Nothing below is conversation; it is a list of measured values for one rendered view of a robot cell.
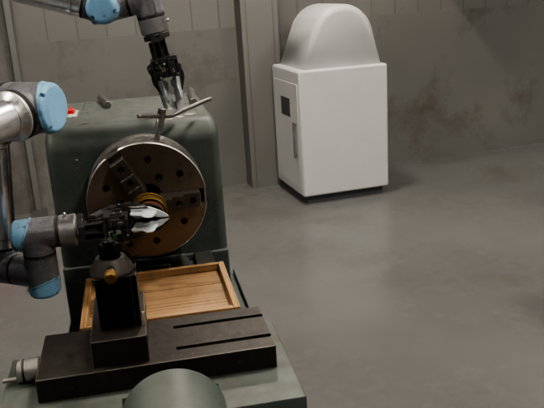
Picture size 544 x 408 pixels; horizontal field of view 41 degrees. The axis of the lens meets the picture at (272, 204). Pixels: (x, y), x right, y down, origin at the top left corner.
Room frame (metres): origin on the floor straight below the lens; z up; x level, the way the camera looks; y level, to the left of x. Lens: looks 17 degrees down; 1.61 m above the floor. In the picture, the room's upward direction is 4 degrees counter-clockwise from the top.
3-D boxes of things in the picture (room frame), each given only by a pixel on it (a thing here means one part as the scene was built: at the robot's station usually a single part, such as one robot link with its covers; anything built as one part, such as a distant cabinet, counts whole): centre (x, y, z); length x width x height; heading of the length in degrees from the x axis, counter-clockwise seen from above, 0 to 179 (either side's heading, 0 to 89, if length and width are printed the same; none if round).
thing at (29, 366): (1.21, 0.48, 0.95); 0.07 x 0.04 x 0.04; 100
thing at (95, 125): (2.28, 0.43, 1.06); 0.59 x 0.48 x 0.39; 10
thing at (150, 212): (1.66, 0.30, 1.10); 0.09 x 0.06 x 0.03; 100
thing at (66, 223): (1.63, 0.48, 1.08); 0.08 x 0.05 x 0.08; 10
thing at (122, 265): (1.24, 0.30, 1.14); 0.08 x 0.08 x 0.03
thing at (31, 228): (1.62, 0.56, 1.08); 0.11 x 0.08 x 0.09; 100
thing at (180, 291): (1.64, 0.29, 0.89); 0.36 x 0.30 x 0.04; 100
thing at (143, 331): (1.27, 0.30, 1.00); 0.20 x 0.10 x 0.05; 10
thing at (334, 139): (5.61, -0.48, 0.72); 0.73 x 0.64 x 1.44; 106
